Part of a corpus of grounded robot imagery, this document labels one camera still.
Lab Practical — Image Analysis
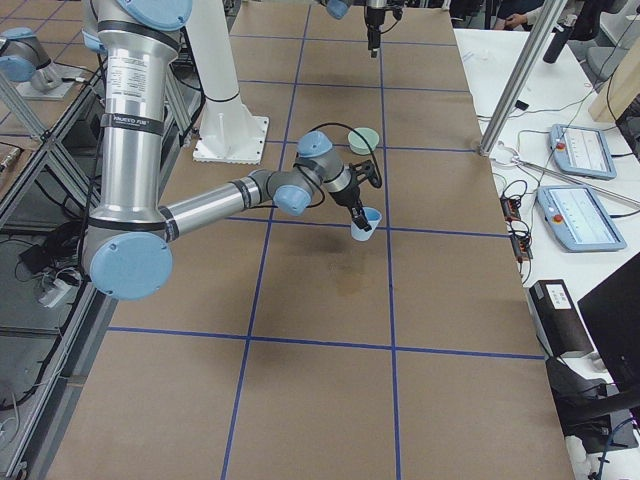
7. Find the near blue teach pendant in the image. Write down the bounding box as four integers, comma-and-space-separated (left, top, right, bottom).
536, 185, 627, 253

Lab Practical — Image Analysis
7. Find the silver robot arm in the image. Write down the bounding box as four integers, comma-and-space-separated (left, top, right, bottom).
80, 1, 382, 300
319, 0, 406, 58

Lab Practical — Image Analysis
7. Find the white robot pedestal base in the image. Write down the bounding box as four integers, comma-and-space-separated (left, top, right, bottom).
193, 97, 270, 165

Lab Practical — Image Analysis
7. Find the small black square pad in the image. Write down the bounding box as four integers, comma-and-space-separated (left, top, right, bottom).
515, 100, 529, 111

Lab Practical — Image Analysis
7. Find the light green bowl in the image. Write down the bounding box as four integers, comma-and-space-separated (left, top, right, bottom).
347, 127, 380, 156

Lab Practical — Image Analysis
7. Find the blue teach pendant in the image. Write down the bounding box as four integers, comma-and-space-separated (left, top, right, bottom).
536, 185, 627, 253
549, 124, 617, 180

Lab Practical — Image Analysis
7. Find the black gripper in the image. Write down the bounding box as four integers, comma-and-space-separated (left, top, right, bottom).
327, 159, 381, 231
364, 0, 403, 59

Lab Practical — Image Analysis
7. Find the black box with white label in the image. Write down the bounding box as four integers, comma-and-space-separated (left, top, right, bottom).
528, 279, 593, 358

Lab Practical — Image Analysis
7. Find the aluminium frame post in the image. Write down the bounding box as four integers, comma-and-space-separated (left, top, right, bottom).
478, 0, 567, 157

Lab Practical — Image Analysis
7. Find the black water bottle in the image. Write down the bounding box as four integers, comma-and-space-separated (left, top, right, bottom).
542, 14, 577, 64

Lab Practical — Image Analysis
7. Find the light blue plastic cup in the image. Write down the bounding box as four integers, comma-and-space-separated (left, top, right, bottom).
350, 207, 382, 242

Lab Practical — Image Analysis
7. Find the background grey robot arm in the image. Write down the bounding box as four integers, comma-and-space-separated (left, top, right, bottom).
1, 27, 85, 100

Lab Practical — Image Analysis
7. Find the far blue teach pendant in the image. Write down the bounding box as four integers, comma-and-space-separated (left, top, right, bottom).
549, 124, 617, 180

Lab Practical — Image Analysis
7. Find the black computer monitor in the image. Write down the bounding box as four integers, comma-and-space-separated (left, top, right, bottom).
578, 255, 639, 389

